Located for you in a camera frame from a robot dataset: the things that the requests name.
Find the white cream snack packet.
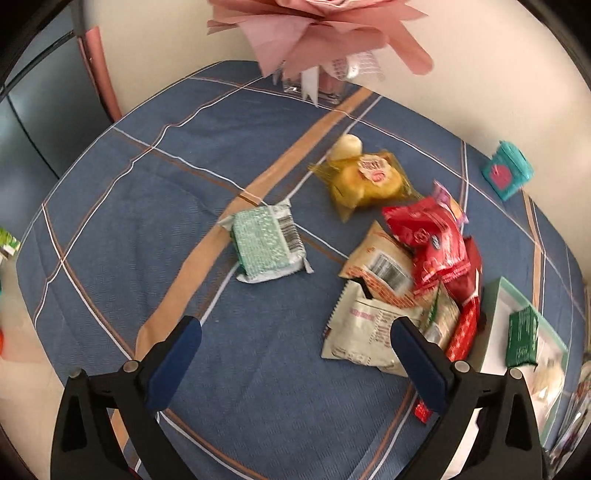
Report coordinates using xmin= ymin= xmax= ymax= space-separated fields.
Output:
xmin=321 ymin=280 xmax=423 ymax=377

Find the white tray with green rim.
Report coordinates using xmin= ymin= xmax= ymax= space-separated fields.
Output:
xmin=443 ymin=276 xmax=570 ymax=480

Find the blue plaid tablecloth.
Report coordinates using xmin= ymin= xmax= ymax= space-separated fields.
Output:
xmin=17 ymin=61 xmax=585 ymax=479

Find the teal toy box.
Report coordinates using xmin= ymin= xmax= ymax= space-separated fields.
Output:
xmin=482 ymin=141 xmax=534 ymax=201

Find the light green snack packet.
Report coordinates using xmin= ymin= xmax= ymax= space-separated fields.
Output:
xmin=218 ymin=200 xmax=314 ymax=284

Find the pink paper flower bouquet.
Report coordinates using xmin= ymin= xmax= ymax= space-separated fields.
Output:
xmin=207 ymin=1 xmax=434 ymax=102

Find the yellow cake packet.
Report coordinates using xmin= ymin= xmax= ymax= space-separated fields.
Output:
xmin=308 ymin=150 xmax=423 ymax=222

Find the red patterned cake packet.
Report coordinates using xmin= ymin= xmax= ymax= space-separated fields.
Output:
xmin=413 ymin=294 xmax=482 ymax=424

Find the red crinkled snack packet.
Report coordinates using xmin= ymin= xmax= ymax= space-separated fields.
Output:
xmin=382 ymin=197 xmax=471 ymax=293

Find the beige round biscuit packet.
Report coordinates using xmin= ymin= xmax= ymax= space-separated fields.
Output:
xmin=339 ymin=221 xmax=417 ymax=309

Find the small white round pastry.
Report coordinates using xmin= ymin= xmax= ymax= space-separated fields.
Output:
xmin=328 ymin=134 xmax=363 ymax=161

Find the dark red snack packet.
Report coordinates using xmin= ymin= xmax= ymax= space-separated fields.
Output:
xmin=446 ymin=236 xmax=483 ymax=306

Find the dark green snack packet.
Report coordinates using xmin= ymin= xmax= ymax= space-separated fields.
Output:
xmin=505 ymin=306 xmax=539 ymax=368

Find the pink snack packet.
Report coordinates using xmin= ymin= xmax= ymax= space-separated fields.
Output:
xmin=431 ymin=180 xmax=469 ymax=229

